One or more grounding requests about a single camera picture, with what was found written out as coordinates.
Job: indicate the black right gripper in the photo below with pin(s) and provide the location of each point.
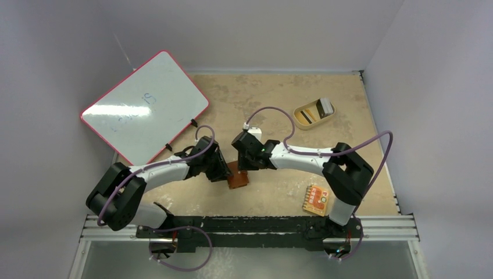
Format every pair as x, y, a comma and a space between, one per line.
243, 161

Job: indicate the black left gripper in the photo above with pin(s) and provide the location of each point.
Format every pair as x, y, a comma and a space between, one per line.
221, 171

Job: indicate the brown leather card holder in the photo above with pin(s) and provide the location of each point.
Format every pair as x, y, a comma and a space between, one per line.
238, 178

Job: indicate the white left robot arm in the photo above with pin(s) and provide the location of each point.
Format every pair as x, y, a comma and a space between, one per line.
117, 197

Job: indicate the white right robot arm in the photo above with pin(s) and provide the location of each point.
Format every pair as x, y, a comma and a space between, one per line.
345, 171

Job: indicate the beige oval tray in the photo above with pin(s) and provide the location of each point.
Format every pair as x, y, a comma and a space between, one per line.
306, 116

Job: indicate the orange spiral notebook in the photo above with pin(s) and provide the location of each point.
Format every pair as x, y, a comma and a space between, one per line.
316, 200

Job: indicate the pink framed whiteboard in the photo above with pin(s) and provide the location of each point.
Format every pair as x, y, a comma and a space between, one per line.
146, 111

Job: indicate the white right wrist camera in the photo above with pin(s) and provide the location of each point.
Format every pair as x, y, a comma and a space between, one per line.
255, 131

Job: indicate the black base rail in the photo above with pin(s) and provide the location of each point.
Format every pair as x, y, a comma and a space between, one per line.
311, 233

